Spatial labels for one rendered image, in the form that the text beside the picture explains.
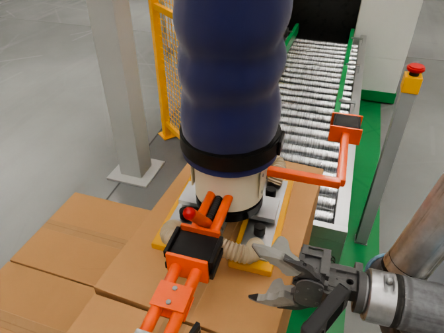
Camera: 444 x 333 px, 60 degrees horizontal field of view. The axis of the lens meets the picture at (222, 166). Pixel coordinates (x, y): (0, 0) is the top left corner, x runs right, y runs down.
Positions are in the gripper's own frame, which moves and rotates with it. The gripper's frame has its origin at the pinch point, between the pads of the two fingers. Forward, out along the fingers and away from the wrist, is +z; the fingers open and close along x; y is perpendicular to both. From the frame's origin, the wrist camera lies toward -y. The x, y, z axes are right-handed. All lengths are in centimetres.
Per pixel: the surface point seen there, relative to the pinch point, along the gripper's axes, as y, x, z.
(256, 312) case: 1.3, -12.9, -1.9
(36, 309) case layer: 7, -53, 70
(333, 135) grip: 53, 0, -12
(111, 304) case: -5.4, -13.1, 27.3
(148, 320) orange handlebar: -13.7, 0.7, 13.4
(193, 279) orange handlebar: -4.2, 0.7, 8.9
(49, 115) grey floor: 194, -107, 219
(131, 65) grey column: 144, -29, 102
